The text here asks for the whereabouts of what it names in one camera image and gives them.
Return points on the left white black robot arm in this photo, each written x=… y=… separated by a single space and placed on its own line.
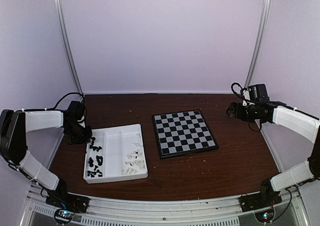
x=14 y=125

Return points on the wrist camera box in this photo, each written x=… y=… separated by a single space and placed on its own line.
x=258 y=93
x=77 y=108

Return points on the white chess pieces pile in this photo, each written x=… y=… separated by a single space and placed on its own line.
x=134 y=160

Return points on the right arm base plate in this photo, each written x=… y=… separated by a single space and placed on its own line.
x=256 y=201

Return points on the right aluminium frame post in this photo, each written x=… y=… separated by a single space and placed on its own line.
x=263 y=21

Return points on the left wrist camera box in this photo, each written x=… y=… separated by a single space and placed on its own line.
x=77 y=108

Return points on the black white chess board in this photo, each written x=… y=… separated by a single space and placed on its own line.
x=182 y=133

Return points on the front aluminium rail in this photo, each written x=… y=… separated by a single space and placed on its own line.
x=224 y=211

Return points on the controller circuit board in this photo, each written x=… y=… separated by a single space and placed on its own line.
x=265 y=216
x=63 y=216

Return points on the white compartment tray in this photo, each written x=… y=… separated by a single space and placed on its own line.
x=114 y=141

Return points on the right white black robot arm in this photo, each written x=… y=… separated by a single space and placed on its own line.
x=294 y=120

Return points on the right controller circuit board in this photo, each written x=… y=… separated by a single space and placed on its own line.
x=265 y=216

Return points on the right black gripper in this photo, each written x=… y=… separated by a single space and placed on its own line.
x=238 y=114

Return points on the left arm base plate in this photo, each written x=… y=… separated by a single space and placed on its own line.
x=74 y=203

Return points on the aluminium frame post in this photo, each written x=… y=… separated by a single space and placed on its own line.
x=263 y=21
x=67 y=46

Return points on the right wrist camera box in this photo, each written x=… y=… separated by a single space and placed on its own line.
x=258 y=93

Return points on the black chess pieces pile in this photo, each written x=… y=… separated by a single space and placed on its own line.
x=95 y=160

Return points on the left aluminium frame post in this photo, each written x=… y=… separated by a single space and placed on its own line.
x=67 y=46

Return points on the left controller circuit board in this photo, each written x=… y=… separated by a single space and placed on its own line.
x=63 y=216

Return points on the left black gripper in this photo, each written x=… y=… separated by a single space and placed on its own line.
x=86 y=138

